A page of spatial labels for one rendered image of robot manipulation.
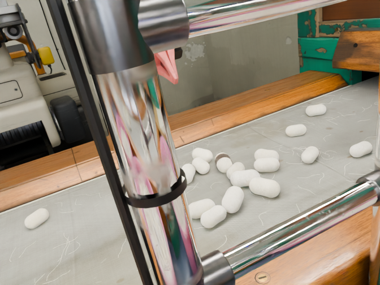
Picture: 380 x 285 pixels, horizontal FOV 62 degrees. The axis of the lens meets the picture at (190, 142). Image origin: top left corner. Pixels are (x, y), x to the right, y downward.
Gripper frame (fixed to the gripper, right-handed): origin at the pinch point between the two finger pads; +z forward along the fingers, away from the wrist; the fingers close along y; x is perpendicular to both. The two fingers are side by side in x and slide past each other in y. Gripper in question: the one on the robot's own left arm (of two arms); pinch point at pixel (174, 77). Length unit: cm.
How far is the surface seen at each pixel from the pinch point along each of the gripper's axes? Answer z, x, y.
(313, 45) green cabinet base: -5.5, 9.5, 39.6
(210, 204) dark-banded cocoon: 22.9, -5.7, -6.3
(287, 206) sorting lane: 26.9, -7.0, 1.2
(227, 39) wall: -118, 124, 109
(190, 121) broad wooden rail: 3.5, 9.5, 2.6
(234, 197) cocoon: 23.6, -6.8, -3.7
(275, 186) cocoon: 24.4, -7.1, 1.1
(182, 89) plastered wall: -119, 171, 77
